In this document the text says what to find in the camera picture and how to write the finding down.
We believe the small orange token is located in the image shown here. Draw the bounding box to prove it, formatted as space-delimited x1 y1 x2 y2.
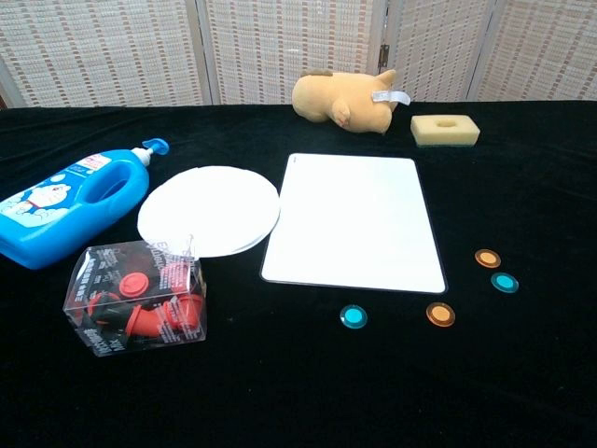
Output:
474 248 502 270
425 301 456 328

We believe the white magnetic board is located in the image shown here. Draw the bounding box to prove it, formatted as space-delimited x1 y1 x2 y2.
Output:
259 152 449 295

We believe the blue pump soap bottle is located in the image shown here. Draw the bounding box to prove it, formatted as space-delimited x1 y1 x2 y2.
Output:
0 138 171 271

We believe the white round pad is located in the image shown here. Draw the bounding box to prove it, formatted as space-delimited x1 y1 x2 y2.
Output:
137 164 282 260

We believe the tan plush toy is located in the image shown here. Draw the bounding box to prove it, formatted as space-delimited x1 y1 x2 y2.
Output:
291 68 411 136

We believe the black tablecloth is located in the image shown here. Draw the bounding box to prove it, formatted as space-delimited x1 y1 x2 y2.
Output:
0 100 597 448

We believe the woven folding screen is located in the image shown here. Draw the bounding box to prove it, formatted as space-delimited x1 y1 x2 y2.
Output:
0 0 597 109

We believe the clear box with red parts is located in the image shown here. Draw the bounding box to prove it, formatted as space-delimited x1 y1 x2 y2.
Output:
62 238 209 357

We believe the yellow sponge with hole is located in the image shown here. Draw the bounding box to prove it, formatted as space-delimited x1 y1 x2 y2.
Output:
410 114 481 149

